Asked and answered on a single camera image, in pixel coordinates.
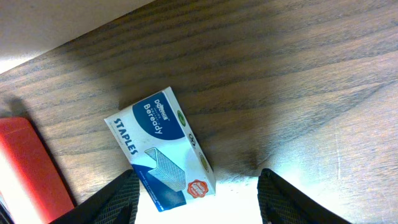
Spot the red black stapler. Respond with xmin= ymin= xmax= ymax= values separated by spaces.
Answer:
xmin=1 ymin=117 xmax=75 ymax=223

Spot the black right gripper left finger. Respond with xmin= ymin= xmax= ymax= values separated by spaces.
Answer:
xmin=53 ymin=170 xmax=140 ymax=224

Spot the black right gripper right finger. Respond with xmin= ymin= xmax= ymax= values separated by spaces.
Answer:
xmin=257 ymin=169 xmax=347 ymax=224

